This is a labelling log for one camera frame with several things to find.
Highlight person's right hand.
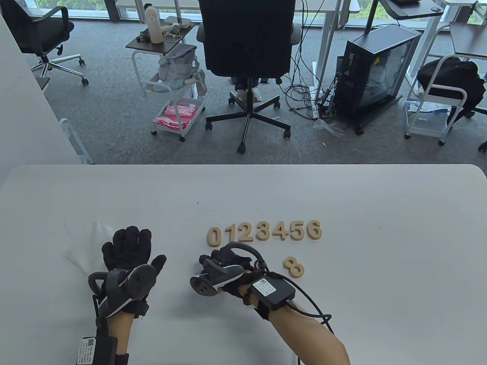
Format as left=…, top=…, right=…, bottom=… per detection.
left=199, top=247, right=267, bottom=301

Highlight person's left hand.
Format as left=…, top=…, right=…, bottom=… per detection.
left=88, top=226, right=167, bottom=319

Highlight white drawstring cloth bag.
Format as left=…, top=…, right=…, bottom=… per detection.
left=65, top=220, right=115, bottom=282

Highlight hooked curvy wooden number block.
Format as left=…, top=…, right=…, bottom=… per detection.
left=237, top=222, right=254, bottom=244

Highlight double-loop wooden number block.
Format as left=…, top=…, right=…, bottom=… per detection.
left=283, top=256, right=305, bottom=278

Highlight triangular-holed wooden number block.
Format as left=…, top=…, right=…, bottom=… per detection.
left=272, top=222, right=289, bottom=243

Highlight person's left forearm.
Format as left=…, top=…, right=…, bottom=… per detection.
left=107, top=314, right=134, bottom=356

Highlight person's right forearm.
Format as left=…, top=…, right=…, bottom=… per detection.
left=243, top=281, right=350, bottom=365

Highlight black bag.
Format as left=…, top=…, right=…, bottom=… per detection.
left=417, top=57, right=487, bottom=124

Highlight grey handheld tracking controller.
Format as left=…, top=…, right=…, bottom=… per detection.
left=189, top=242, right=267, bottom=297
left=88, top=263, right=157, bottom=318

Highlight black wrist sensor box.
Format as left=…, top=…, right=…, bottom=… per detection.
left=251, top=277, right=296, bottom=310
left=77, top=336, right=119, bottom=365

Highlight white metal rack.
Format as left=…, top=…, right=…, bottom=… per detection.
left=59, top=119, right=94, bottom=165

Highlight pink folded cloths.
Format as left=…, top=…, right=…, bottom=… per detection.
left=154, top=105, right=198, bottom=131

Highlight light blue pouch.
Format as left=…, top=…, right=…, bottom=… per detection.
left=150, top=78, right=195, bottom=94

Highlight clear plastic wrapper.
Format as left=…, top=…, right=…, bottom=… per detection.
left=313, top=119, right=345, bottom=137

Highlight grey backpack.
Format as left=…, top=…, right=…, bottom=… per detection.
left=158, top=44, right=208, bottom=95

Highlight white cart with dark top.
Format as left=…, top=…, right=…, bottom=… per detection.
left=126, top=22, right=206, bottom=143

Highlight cream cylindrical device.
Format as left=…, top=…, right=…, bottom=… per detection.
left=145, top=6, right=165, bottom=44

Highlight black chrome-base office chair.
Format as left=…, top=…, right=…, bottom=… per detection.
left=0, top=0, right=89, bottom=86

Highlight flat white box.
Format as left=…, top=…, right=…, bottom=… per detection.
left=164, top=16, right=192, bottom=29

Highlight black high-back office chair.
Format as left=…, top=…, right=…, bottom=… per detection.
left=196, top=0, right=302, bottom=154

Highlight white rolling cart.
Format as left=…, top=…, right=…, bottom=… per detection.
left=404, top=53, right=468, bottom=146

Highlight black computer tower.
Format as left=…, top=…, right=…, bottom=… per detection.
left=335, top=25, right=423, bottom=135

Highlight black standing desk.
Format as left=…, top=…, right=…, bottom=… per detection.
left=363, top=0, right=445, bottom=35

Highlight dark bead bracelet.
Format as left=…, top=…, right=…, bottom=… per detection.
left=240, top=283, right=256, bottom=306

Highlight black sensor cable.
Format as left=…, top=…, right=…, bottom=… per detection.
left=266, top=272, right=336, bottom=365

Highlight tangle of black cables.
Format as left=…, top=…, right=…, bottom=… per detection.
left=278, top=0, right=337, bottom=119

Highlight dark-topped white-frame desk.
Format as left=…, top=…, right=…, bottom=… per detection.
left=405, top=0, right=487, bottom=89

